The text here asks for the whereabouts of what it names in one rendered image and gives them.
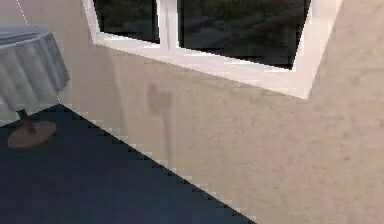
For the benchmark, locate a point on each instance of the white framed window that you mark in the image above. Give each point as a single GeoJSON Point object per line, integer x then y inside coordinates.
{"type": "Point", "coordinates": [213, 33]}

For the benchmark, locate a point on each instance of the round table with grey cloth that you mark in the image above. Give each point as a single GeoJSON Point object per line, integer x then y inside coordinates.
{"type": "Point", "coordinates": [26, 66]}

